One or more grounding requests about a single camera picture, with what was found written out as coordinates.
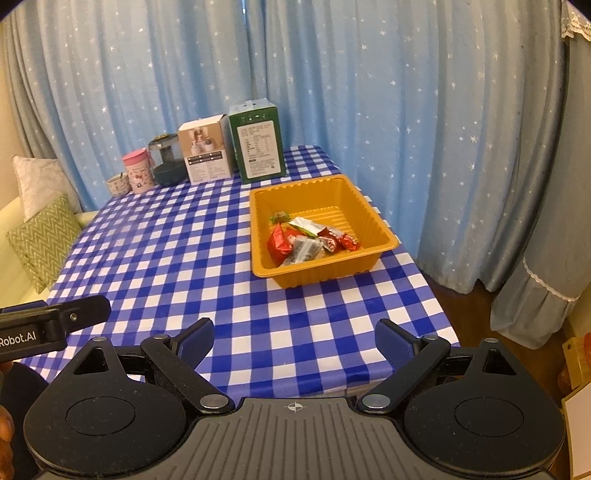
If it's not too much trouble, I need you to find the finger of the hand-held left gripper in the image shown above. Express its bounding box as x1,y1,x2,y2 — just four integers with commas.
45,295,112,343

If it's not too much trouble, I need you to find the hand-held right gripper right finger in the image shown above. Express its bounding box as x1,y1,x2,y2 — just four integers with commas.
355,318,519,414

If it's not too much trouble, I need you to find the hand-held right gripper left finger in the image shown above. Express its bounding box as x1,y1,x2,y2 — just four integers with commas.
69,318,235,414

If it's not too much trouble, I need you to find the red twisted candy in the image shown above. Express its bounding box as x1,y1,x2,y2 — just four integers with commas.
318,227,343,253

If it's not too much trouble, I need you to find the clear black-print snack packet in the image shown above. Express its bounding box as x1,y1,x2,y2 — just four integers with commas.
279,234,325,267

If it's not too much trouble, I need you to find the red snack packet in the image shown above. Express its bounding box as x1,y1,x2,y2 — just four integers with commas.
267,223,297,260

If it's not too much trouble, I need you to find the orange plastic tray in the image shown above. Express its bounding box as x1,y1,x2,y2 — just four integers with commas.
249,174,400,289

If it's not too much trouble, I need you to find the person's left hand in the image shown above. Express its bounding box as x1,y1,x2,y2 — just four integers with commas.
0,362,16,480

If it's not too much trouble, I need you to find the pale yellow sofa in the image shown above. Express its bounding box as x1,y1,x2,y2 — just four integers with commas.
0,194,99,309

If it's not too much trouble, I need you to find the green zigzag pillow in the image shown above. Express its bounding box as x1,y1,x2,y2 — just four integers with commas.
6,192,85,292

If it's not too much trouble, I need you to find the blue white checked tablecloth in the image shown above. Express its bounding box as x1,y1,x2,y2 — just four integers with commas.
45,145,461,398

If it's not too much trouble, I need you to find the patterned white mug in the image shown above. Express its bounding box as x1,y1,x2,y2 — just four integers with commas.
106,172,130,199

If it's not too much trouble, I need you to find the grey pillow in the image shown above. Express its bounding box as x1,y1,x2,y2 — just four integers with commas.
11,155,83,221

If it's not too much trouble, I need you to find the pink cartoon thermos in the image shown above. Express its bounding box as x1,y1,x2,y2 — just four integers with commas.
122,148,154,194

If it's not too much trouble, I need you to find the grey lace-trimmed curtain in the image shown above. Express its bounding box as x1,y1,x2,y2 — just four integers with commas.
489,0,591,352

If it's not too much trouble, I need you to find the dark glass jar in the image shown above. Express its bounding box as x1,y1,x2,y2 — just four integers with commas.
148,133,189,186

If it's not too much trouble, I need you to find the white product box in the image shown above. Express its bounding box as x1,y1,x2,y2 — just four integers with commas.
177,114,234,185

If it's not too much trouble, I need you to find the white board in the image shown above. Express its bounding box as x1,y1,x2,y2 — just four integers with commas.
560,387,591,480

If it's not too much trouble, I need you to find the green carton box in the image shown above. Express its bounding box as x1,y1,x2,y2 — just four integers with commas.
228,98,287,182

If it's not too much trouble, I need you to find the blue star curtain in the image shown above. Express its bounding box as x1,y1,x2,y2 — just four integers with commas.
28,0,571,294

